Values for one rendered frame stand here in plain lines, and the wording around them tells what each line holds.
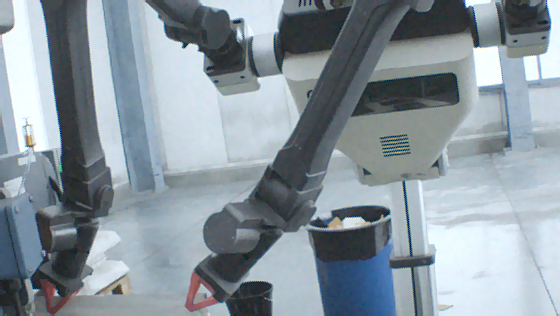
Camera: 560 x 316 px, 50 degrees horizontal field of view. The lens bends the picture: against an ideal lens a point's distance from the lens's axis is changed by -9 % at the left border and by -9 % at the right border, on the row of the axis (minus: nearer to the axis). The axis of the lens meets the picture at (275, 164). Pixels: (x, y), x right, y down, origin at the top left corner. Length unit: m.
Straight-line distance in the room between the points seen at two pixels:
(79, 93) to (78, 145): 0.08
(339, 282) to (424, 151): 1.90
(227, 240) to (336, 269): 2.33
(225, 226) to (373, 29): 0.32
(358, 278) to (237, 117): 6.44
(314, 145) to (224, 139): 8.65
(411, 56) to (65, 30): 0.64
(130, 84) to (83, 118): 8.78
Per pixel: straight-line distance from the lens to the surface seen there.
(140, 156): 9.81
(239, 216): 0.86
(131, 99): 9.77
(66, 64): 0.94
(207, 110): 9.54
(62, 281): 1.09
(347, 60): 0.81
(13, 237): 0.76
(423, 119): 1.31
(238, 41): 1.27
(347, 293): 3.21
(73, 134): 0.99
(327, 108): 0.83
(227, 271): 0.96
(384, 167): 1.41
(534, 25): 1.22
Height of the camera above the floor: 1.39
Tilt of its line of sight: 8 degrees down
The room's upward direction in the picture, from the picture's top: 9 degrees counter-clockwise
